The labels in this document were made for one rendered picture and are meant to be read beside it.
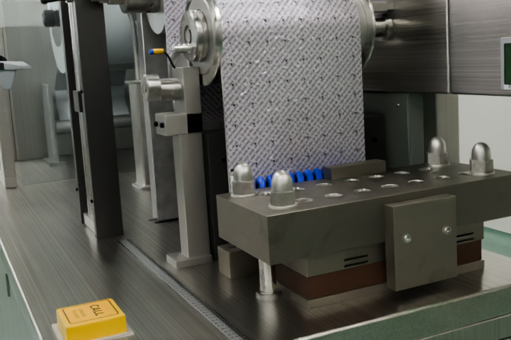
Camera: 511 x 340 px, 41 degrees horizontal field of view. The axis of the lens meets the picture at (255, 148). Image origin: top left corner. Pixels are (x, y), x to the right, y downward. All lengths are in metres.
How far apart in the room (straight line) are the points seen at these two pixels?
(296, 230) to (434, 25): 0.43
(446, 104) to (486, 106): 3.05
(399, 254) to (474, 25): 0.35
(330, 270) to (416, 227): 0.12
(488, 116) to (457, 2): 3.38
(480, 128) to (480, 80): 3.45
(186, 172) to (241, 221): 0.20
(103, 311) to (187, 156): 0.30
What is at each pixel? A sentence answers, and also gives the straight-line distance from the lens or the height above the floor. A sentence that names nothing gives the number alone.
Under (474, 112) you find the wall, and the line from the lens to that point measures 4.50.
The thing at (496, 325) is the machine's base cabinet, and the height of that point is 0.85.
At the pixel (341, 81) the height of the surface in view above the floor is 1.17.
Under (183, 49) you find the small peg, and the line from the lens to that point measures 1.01.
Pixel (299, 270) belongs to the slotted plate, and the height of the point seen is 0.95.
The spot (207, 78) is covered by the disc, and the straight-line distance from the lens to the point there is 1.02.
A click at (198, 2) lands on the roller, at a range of 1.03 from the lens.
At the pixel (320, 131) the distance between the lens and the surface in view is 1.06.
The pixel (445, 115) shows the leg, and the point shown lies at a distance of 1.37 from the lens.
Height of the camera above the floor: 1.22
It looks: 8 degrees down
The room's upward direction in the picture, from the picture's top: 3 degrees counter-clockwise
